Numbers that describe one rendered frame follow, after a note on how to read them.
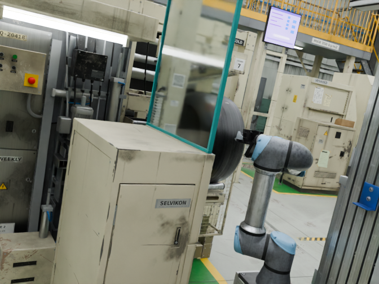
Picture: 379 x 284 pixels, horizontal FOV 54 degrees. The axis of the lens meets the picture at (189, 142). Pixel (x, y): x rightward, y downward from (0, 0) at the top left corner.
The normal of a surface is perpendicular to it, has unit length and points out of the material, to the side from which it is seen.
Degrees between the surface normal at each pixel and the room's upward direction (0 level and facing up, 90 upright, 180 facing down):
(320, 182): 90
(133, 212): 90
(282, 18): 90
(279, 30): 90
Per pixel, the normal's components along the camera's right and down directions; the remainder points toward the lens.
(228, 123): 0.55, -0.26
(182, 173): 0.52, 0.24
